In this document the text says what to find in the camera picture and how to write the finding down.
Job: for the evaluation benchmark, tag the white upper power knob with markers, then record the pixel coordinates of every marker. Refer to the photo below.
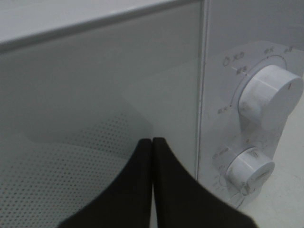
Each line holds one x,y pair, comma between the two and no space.
270,96

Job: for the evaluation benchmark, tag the white lower timer knob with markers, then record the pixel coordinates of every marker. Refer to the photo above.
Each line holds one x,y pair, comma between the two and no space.
249,170

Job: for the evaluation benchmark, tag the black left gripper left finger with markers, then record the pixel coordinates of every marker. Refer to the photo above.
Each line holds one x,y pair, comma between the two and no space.
126,202

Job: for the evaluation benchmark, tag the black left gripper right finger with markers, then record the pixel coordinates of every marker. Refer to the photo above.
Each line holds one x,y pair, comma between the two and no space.
181,202

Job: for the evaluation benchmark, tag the white microwave oven body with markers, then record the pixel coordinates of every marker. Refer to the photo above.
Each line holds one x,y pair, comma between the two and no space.
239,38

